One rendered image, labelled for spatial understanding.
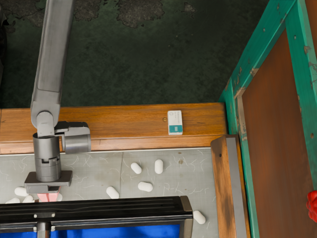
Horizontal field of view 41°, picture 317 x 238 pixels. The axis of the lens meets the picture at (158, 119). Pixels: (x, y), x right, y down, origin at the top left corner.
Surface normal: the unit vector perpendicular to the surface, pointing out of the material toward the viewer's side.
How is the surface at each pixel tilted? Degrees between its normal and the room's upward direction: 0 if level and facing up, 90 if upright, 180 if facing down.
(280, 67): 90
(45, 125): 41
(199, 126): 0
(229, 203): 66
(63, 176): 54
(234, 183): 0
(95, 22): 0
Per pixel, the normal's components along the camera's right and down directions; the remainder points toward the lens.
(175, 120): 0.06, -0.33
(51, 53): 0.24, 0.33
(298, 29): -1.00, 0.03
